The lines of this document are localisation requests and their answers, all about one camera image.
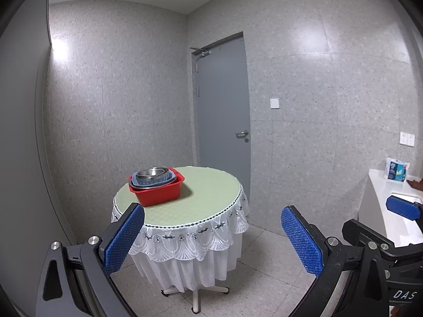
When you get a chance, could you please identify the grey door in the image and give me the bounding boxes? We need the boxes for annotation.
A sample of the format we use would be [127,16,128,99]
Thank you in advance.
[190,32,252,195]

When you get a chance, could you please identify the white table base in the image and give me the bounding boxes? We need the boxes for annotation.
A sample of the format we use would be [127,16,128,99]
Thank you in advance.
[161,286,229,314]

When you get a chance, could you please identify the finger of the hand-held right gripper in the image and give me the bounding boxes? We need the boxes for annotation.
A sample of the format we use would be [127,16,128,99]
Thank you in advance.
[385,195,423,221]
[342,218,423,256]

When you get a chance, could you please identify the white counter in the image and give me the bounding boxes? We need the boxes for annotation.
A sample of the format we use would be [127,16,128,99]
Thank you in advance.
[358,168,423,249]

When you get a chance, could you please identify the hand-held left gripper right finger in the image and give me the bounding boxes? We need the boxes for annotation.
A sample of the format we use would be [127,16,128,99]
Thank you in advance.
[281,205,390,317]

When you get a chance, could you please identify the large steel bowl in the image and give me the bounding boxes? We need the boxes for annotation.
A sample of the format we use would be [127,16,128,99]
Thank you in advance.
[136,167,173,181]

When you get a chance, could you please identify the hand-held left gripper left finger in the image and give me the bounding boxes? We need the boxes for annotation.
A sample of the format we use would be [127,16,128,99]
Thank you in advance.
[36,202,145,317]

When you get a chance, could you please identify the medium steel bowl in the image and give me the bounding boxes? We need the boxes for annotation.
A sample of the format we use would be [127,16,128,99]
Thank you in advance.
[138,168,168,178]

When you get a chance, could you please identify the red plastic basin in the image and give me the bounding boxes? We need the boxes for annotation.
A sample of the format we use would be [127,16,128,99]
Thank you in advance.
[128,168,185,207]

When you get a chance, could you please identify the round table with lace cloth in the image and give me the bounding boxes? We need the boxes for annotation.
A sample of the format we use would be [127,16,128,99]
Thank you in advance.
[111,166,250,293]

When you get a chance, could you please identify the blue and white tissue packet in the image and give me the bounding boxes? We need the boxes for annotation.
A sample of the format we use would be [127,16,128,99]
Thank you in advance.
[385,158,410,182]

